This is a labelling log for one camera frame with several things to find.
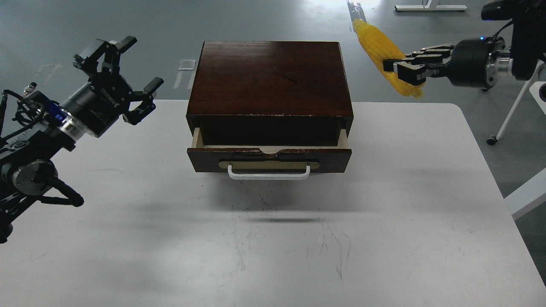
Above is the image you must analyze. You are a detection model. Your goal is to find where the wooden drawer with white handle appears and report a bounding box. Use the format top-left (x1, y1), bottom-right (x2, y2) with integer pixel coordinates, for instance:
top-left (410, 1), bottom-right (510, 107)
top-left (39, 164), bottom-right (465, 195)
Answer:
top-left (187, 128), bottom-right (352, 180)

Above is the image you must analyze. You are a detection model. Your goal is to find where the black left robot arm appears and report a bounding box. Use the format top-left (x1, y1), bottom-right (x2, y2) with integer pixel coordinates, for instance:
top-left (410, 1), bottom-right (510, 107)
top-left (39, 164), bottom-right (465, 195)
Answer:
top-left (0, 36), bottom-right (163, 243)

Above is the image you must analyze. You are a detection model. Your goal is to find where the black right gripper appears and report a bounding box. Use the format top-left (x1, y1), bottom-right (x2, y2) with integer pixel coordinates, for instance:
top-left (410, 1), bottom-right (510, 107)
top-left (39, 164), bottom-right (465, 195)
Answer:
top-left (383, 37), bottom-right (505, 89)

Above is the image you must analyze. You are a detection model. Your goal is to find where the white stand base background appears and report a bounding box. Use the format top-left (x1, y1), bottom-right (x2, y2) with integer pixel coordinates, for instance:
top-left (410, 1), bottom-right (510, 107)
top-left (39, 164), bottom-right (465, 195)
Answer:
top-left (394, 0), bottom-right (468, 12)

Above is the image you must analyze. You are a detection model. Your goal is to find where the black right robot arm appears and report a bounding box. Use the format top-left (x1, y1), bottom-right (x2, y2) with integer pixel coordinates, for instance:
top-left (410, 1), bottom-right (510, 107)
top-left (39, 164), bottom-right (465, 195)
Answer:
top-left (379, 0), bottom-right (546, 91)

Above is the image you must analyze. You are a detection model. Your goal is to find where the yellow corn cob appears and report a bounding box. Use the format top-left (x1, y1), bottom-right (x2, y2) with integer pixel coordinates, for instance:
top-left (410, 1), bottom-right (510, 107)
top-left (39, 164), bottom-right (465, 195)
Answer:
top-left (352, 19), bottom-right (424, 99)

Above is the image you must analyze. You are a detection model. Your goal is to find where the dark wooden drawer cabinet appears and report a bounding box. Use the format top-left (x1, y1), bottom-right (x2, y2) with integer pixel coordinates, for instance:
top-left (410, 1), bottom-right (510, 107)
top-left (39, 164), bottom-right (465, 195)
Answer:
top-left (186, 41), bottom-right (354, 146)

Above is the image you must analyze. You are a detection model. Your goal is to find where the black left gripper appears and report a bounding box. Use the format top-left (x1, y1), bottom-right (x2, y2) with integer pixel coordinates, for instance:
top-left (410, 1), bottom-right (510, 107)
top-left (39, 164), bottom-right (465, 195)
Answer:
top-left (60, 36), bottom-right (164, 138)

